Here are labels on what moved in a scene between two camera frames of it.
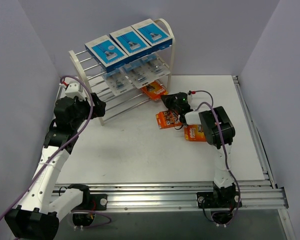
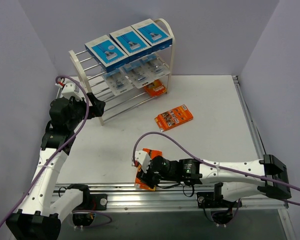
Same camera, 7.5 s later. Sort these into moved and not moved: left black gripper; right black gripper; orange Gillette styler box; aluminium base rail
Moved: right black gripper
Not moved: aluminium base rail; left black gripper; orange Gillette styler box
